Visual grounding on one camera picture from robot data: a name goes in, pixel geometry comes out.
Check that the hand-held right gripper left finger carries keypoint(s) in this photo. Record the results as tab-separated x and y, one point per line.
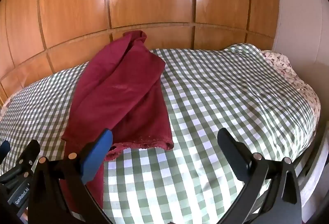
96	155

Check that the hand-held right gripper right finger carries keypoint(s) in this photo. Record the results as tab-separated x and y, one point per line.
231	154

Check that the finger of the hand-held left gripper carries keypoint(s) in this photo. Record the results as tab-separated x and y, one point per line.
32	150
5	148

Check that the dark red cloth garment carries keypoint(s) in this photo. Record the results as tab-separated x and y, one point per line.
120	90

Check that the green white checked bed sheet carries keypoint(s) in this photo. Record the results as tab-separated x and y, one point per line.
218	98

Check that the floral bed sheet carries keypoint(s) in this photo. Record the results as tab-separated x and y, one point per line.
280	62

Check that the white bed frame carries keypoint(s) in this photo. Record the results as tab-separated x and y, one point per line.
314	180

